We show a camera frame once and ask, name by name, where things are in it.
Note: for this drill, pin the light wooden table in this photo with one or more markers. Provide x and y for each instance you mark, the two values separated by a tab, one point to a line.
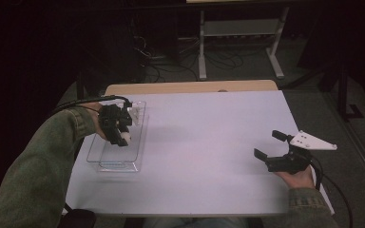
187	87

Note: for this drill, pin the grey metal desk frame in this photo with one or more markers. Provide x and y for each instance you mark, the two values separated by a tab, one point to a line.
240	28

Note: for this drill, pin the black chair part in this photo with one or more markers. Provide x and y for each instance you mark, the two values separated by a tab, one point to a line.
77	219

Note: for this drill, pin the clear plastic tray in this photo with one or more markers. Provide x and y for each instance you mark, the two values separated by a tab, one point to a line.
120	156

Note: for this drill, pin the person's right hand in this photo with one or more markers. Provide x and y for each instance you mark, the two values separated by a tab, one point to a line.
299	180

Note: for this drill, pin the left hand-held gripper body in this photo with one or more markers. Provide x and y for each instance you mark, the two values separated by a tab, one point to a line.
114	118

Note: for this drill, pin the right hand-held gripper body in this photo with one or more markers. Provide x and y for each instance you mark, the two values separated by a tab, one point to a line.
293	161

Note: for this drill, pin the person's left hand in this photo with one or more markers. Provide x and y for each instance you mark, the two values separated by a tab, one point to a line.
95	118

